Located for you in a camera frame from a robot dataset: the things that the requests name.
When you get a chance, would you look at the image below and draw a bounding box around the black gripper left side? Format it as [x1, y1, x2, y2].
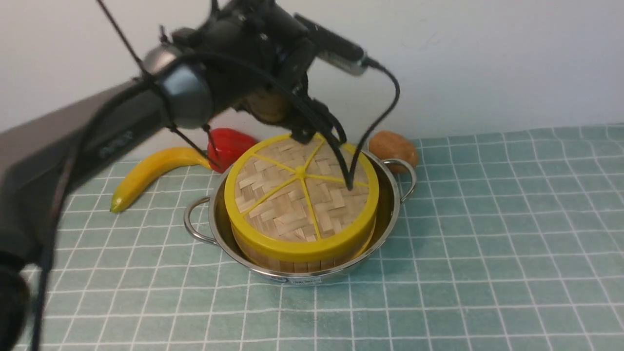
[234, 0, 342, 144]

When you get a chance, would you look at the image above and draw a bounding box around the woven bamboo steamer lid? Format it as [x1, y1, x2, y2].
[224, 133, 380, 263]

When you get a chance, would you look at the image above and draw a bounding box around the bamboo steamer basket yellow rim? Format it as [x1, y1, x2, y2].
[231, 214, 376, 273]

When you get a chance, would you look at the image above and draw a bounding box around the stainless steel pot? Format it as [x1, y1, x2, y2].
[183, 150, 417, 286]

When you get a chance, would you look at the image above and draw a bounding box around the red bell pepper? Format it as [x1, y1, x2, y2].
[207, 128, 258, 173]

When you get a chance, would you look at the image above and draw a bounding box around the brown potato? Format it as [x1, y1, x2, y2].
[368, 130, 419, 168]

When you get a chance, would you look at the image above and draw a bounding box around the yellow banana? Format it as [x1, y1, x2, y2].
[109, 147, 213, 213]

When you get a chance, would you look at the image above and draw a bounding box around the green checkered tablecloth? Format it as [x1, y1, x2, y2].
[41, 125, 624, 351]

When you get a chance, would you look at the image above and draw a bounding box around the wrist camera left side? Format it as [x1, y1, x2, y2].
[294, 13, 368, 77]

